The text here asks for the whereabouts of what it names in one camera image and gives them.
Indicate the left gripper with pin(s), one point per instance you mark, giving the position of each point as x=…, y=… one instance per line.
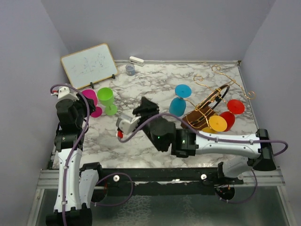
x=82, y=102

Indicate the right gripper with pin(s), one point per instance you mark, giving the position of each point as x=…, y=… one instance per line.
x=146, y=111

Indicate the magenta wine glass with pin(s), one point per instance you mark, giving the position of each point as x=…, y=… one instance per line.
x=89, y=93

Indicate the green wine glass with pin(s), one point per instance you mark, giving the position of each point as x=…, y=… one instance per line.
x=106, y=98

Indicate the blue wine glass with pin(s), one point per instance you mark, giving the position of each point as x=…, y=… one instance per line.
x=178, y=104

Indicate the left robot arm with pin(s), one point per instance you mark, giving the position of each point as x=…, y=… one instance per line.
x=76, y=182

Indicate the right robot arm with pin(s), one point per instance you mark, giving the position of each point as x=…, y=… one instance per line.
x=251, y=152

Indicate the yellow wine glass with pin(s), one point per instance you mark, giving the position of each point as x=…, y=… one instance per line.
x=216, y=124

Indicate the red wine glass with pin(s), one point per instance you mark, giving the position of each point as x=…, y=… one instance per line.
x=235, y=107

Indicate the white whiteboard eraser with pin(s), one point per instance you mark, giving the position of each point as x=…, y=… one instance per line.
x=136, y=61

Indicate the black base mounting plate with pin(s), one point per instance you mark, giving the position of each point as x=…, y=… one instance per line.
x=158, y=181

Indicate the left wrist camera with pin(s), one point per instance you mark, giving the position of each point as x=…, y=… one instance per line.
x=64, y=93

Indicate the small whiteboard with wooden frame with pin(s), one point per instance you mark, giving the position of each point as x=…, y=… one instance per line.
x=90, y=65

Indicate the gold wire wine glass rack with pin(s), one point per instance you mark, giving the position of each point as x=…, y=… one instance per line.
x=214, y=103

